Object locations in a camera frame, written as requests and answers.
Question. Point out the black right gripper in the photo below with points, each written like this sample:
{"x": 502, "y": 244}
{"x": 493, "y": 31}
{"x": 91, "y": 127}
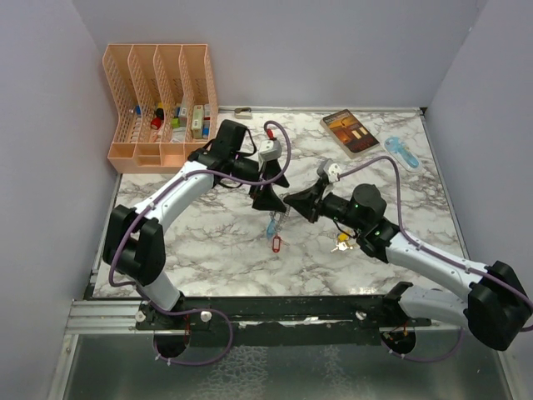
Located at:
{"x": 310, "y": 202}

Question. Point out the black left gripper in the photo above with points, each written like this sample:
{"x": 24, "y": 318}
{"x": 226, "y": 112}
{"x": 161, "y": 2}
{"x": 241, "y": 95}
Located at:
{"x": 266, "y": 197}

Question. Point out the blue handled key ring organiser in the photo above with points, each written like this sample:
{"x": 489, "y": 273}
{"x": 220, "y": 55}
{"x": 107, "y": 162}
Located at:
{"x": 277, "y": 220}

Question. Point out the red key tag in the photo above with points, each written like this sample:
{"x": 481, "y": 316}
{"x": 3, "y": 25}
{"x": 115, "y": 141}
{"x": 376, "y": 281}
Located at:
{"x": 276, "y": 243}

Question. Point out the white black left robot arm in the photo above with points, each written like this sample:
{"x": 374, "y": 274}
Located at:
{"x": 134, "y": 243}

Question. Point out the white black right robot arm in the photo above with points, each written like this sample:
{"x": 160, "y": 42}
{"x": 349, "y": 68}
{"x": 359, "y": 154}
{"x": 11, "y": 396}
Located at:
{"x": 487, "y": 300}

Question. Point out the yellow tagged key bunch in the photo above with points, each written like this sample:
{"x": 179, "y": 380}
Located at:
{"x": 342, "y": 243}

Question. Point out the small beige clip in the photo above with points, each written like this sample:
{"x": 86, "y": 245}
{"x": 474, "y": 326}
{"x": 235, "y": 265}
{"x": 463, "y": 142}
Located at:
{"x": 242, "y": 113}

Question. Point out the orange paperback book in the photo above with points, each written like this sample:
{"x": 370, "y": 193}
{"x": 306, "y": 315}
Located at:
{"x": 349, "y": 133}

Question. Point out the green white box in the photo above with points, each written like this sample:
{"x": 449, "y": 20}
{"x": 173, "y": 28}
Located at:
{"x": 197, "y": 122}

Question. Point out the blue packaged toothbrush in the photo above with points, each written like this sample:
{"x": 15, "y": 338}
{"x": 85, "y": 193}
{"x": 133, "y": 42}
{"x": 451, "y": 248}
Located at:
{"x": 402, "y": 153}

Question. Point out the red black small bottle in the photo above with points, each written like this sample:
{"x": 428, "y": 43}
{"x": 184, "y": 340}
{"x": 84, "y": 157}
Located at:
{"x": 158, "y": 119}

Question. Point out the peach plastic file organiser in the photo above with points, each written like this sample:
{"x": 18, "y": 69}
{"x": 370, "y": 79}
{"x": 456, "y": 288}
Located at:
{"x": 166, "y": 101}

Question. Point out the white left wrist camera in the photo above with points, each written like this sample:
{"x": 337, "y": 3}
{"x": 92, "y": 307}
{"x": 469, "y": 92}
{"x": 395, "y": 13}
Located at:
{"x": 269, "y": 150}

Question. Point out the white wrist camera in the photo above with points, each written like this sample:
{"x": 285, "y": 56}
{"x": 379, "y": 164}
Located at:
{"x": 329, "y": 170}
{"x": 269, "y": 150}

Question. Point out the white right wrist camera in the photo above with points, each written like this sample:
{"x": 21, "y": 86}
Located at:
{"x": 329, "y": 170}

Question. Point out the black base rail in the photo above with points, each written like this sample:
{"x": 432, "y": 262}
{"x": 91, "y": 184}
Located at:
{"x": 269, "y": 336}

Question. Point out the aluminium frame rail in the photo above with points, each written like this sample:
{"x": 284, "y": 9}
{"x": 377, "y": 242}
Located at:
{"x": 104, "y": 316}

